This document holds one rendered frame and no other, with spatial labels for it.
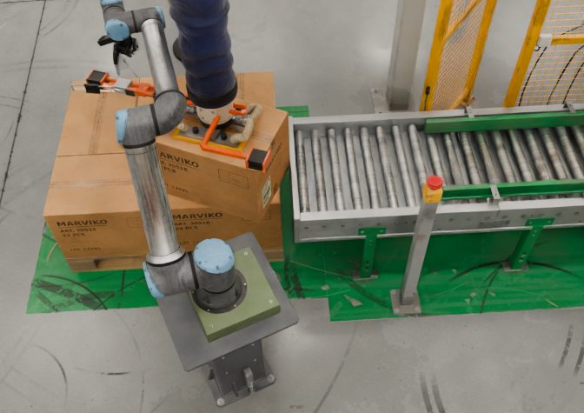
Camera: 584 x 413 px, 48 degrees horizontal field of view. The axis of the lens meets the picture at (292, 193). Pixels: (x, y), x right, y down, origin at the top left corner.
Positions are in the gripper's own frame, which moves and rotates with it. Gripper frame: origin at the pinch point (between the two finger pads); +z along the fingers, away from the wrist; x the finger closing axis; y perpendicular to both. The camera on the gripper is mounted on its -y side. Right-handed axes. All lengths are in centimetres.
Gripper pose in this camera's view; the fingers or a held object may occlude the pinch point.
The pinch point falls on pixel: (124, 64)
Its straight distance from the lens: 310.8
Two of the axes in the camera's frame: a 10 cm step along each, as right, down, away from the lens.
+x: 3.1, -7.5, 5.8
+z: 0.2, 6.1, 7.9
